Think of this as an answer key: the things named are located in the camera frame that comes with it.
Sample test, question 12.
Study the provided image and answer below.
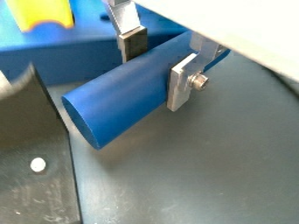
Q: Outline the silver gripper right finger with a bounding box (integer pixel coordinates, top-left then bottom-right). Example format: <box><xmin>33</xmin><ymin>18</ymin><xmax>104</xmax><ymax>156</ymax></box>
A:
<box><xmin>166</xmin><ymin>31</ymin><xmax>228</xmax><ymax>111</ymax></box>

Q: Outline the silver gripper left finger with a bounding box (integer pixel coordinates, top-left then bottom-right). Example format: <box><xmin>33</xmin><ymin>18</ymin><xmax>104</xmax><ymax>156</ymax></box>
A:
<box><xmin>104</xmin><ymin>0</ymin><xmax>146</xmax><ymax>62</ymax></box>

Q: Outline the dark blue long cylinder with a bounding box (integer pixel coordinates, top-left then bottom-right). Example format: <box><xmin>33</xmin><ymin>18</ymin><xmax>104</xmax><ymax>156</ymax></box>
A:
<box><xmin>60</xmin><ymin>30</ymin><xmax>230</xmax><ymax>151</ymax></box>

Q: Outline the blue shape sorter base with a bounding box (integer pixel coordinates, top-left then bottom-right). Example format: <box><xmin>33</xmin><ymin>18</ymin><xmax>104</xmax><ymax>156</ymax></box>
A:
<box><xmin>0</xmin><ymin>0</ymin><xmax>189</xmax><ymax>87</ymax></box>

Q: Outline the yellow arch block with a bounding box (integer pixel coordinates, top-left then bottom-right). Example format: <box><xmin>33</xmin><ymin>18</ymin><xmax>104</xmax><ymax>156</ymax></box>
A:
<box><xmin>4</xmin><ymin>0</ymin><xmax>74</xmax><ymax>32</ymax></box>

